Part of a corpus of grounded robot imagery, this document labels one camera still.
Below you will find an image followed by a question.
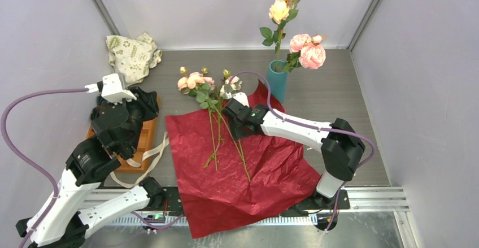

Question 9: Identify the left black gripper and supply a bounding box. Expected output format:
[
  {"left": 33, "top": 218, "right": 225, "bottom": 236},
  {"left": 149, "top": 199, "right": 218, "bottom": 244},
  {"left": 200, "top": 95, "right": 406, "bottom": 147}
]
[{"left": 111, "top": 85, "right": 161, "bottom": 154}]

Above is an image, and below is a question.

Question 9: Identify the cream white rose stem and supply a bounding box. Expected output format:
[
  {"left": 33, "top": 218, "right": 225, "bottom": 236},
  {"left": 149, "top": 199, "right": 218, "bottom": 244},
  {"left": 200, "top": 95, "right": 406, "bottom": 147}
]
[{"left": 220, "top": 69, "right": 251, "bottom": 182}]

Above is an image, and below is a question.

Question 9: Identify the cream printed ribbon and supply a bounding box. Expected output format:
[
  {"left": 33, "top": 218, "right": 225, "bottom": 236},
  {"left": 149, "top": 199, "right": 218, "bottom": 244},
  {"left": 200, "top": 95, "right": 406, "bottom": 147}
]
[{"left": 110, "top": 132, "right": 169, "bottom": 189}]

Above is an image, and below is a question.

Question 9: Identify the pink flower bouquet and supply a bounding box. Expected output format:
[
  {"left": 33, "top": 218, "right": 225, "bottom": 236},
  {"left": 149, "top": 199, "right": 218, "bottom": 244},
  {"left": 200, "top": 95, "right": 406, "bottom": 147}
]
[{"left": 177, "top": 67, "right": 223, "bottom": 171}]

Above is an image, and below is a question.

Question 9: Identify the dark red wrapping paper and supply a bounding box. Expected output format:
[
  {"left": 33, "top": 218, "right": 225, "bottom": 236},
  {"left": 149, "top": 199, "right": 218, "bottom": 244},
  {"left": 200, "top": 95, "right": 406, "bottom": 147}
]
[{"left": 165, "top": 81, "right": 322, "bottom": 240}]

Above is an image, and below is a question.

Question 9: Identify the pink rose stem large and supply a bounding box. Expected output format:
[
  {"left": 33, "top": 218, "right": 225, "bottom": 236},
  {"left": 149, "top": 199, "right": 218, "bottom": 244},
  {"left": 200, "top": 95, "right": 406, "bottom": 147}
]
[{"left": 282, "top": 34, "right": 326, "bottom": 72}]

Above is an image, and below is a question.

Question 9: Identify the peach rose stem tall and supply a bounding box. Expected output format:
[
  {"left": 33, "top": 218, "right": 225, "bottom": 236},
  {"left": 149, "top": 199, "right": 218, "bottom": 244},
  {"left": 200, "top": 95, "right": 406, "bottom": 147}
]
[{"left": 259, "top": 0, "right": 301, "bottom": 72}]

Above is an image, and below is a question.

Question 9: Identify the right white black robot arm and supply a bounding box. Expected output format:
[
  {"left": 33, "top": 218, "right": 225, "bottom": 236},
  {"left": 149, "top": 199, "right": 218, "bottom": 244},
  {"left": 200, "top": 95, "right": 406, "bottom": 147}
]
[{"left": 222, "top": 99, "right": 365, "bottom": 209}]

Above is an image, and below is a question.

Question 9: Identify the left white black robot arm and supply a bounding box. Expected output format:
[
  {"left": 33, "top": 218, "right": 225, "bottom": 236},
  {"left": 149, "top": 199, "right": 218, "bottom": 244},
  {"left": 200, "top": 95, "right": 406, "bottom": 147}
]
[{"left": 15, "top": 87, "right": 166, "bottom": 247}]

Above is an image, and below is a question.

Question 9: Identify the teal cylindrical vase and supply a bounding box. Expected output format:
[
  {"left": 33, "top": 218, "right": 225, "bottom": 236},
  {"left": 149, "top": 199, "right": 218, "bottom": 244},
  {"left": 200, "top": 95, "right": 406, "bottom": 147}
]
[{"left": 267, "top": 60, "right": 289, "bottom": 103}]

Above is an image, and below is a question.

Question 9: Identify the orange compartment tray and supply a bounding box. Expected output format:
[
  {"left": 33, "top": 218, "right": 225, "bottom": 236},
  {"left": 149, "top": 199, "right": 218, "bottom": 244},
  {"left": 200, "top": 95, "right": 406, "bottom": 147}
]
[{"left": 86, "top": 95, "right": 162, "bottom": 173}]

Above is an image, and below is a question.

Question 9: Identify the cream printed cloth bag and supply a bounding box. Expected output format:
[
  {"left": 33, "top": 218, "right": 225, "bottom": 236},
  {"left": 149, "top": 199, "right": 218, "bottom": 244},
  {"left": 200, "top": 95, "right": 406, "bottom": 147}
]
[{"left": 106, "top": 32, "right": 163, "bottom": 86}]

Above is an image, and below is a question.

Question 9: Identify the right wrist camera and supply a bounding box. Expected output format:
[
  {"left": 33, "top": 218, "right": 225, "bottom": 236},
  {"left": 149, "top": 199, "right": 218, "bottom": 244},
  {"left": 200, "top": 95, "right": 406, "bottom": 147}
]
[{"left": 232, "top": 92, "right": 250, "bottom": 107}]

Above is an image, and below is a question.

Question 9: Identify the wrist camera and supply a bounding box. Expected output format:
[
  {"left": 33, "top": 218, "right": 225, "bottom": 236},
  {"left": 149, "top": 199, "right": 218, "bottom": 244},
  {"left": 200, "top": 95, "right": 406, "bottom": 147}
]
[
  {"left": 232, "top": 92, "right": 250, "bottom": 107},
  {"left": 84, "top": 73, "right": 137, "bottom": 104}
]

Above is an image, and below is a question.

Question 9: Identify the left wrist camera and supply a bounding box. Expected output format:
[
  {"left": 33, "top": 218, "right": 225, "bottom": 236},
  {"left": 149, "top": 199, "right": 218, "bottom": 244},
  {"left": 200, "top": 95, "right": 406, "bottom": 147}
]
[{"left": 84, "top": 73, "right": 137, "bottom": 104}]

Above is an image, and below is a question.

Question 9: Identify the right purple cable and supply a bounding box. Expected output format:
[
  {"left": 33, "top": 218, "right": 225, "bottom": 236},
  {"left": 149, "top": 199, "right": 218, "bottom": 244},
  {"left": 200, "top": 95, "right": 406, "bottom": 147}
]
[{"left": 233, "top": 70, "right": 376, "bottom": 233}]

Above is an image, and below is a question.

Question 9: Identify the purple cable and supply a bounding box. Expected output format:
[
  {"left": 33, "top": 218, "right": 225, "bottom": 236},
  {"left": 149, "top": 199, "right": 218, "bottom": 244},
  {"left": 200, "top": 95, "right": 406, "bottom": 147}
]
[
  {"left": 233, "top": 70, "right": 376, "bottom": 233},
  {"left": 1, "top": 87, "right": 184, "bottom": 248}
]

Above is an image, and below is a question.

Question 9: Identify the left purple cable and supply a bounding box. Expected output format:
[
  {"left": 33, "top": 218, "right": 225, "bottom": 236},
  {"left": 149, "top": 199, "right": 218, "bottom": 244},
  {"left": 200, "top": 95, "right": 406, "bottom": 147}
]
[{"left": 1, "top": 87, "right": 184, "bottom": 248}]

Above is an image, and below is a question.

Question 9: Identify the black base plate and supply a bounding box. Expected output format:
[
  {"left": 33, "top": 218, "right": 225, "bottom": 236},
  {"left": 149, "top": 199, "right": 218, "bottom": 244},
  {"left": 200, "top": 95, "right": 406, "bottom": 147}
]
[{"left": 141, "top": 186, "right": 351, "bottom": 217}]

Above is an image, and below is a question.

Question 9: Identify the aluminium rail frame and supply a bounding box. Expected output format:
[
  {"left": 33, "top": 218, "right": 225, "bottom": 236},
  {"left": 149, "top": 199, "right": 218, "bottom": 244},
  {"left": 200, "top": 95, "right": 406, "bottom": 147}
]
[{"left": 80, "top": 186, "right": 409, "bottom": 226}]

